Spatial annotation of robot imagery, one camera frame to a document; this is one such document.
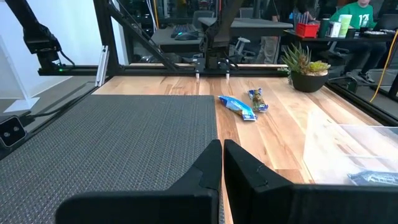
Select grey office chair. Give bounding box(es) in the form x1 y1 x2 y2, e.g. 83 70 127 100
190 10 216 29

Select silver aluminium bracket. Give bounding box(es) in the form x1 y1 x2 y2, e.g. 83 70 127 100
95 45 110 88

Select black camera cable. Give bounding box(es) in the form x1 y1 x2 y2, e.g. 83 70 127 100
25 101 86 121

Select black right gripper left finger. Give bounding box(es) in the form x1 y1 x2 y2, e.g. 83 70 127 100
167 139 223 192

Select red pen box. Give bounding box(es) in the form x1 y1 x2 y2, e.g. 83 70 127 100
295 21 320 39

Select blue white granola bar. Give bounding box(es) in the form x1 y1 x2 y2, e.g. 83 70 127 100
217 95 259 122

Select yellow extension cable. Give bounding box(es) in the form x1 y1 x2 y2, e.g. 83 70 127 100
369 29 398 103

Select black desk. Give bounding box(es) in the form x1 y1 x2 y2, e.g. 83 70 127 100
282 29 396 45

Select person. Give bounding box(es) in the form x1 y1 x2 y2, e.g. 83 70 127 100
328 0 389 84
257 0 315 65

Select light green cup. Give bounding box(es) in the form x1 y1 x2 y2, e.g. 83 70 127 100
336 14 353 39

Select white blue office chair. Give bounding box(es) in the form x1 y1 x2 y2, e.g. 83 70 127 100
229 36 253 65

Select blue granola bar red ends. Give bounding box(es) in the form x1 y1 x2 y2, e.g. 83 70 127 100
347 169 398 187

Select black keyboard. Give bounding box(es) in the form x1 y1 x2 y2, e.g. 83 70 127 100
170 23 200 39

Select small blue candy packet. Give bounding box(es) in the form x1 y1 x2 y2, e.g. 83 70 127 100
247 88 269 114

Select clear plastic bin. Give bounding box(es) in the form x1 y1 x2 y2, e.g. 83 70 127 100
303 110 398 187

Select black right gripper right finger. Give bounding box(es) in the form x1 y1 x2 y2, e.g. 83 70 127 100
223 139 295 193

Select black computer mouse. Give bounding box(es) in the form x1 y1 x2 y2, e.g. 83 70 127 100
174 32 199 42

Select white angled panel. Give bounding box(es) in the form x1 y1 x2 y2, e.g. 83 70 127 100
0 35 73 114

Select grey desk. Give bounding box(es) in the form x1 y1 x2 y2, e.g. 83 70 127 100
150 26 208 54
197 17 295 39

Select black table-level camera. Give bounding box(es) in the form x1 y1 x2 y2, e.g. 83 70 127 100
0 116 28 149

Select dark green tumbler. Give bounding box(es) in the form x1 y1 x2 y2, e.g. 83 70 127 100
317 17 331 39

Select dark grey woven placemat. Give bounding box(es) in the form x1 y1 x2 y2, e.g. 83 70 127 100
0 94 219 224

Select white carton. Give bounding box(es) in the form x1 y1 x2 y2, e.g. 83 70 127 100
328 21 342 39

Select succulent in black pot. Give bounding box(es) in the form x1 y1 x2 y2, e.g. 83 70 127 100
280 42 331 93

